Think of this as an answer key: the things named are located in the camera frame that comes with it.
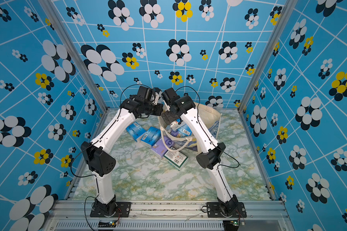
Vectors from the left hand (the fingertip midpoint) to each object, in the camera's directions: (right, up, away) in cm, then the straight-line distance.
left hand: (164, 108), depth 83 cm
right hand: (+7, -3, -1) cm, 8 cm away
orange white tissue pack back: (+6, -10, -6) cm, 13 cm away
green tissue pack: (+7, -31, +3) cm, 32 cm away
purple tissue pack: (-4, -25, +8) cm, 27 cm away
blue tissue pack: (+11, -14, -1) cm, 18 cm away
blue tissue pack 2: (-10, -19, +12) cm, 24 cm away
